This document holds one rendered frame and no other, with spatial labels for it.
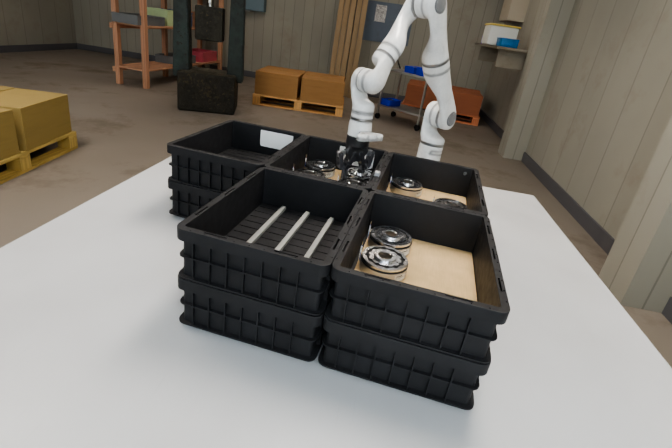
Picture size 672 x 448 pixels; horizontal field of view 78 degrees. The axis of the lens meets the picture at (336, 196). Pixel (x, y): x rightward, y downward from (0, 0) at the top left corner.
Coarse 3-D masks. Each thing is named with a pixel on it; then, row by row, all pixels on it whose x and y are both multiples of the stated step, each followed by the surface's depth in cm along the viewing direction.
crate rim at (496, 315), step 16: (448, 208) 102; (352, 224) 86; (352, 240) 81; (336, 256) 74; (496, 256) 82; (336, 272) 70; (352, 272) 70; (496, 272) 76; (368, 288) 69; (384, 288) 69; (400, 288) 68; (416, 288) 68; (496, 288) 72; (432, 304) 67; (448, 304) 67; (464, 304) 66; (480, 304) 66; (496, 320) 65
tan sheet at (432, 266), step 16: (416, 240) 105; (416, 256) 98; (432, 256) 99; (448, 256) 100; (464, 256) 101; (416, 272) 91; (432, 272) 92; (448, 272) 93; (464, 272) 94; (432, 288) 86; (448, 288) 87; (464, 288) 88
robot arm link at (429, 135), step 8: (432, 104) 154; (432, 112) 153; (424, 120) 156; (432, 120) 154; (424, 128) 157; (432, 128) 159; (424, 136) 157; (432, 136) 156; (440, 136) 159; (432, 144) 156; (440, 144) 156
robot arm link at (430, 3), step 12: (420, 0) 124; (432, 0) 122; (444, 0) 125; (420, 12) 126; (432, 12) 124; (444, 12) 127; (432, 24) 127; (444, 24) 129; (432, 36) 130; (444, 36) 132; (432, 48) 133; (444, 48) 134; (432, 60) 136; (444, 60) 136
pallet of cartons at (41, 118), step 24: (0, 96) 307; (24, 96) 316; (48, 96) 325; (0, 120) 273; (24, 120) 292; (48, 120) 319; (0, 144) 276; (24, 144) 296; (48, 144) 321; (72, 144) 352; (24, 168) 299
